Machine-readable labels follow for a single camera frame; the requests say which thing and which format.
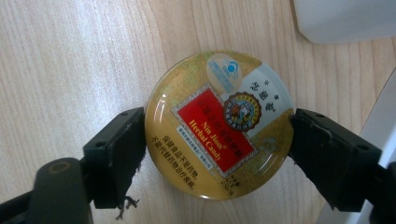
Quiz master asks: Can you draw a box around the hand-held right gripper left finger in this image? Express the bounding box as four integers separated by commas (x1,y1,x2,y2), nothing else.
83,106,148,209

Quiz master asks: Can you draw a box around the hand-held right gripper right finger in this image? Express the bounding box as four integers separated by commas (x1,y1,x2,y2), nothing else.
289,107,383,213

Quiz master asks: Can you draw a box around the round yellow candy tin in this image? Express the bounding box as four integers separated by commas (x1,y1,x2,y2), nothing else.
144,50,296,201

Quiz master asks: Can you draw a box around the white plastic storage box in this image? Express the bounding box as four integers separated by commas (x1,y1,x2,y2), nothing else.
293,0,396,45

